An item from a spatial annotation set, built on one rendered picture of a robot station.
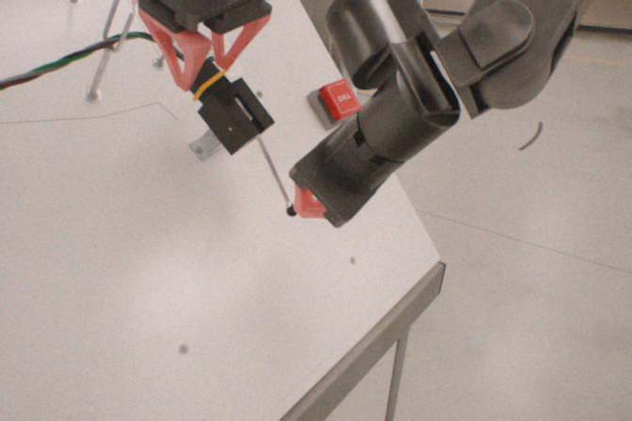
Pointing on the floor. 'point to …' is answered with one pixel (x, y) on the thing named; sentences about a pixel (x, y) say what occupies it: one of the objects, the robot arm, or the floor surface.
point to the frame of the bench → (396, 376)
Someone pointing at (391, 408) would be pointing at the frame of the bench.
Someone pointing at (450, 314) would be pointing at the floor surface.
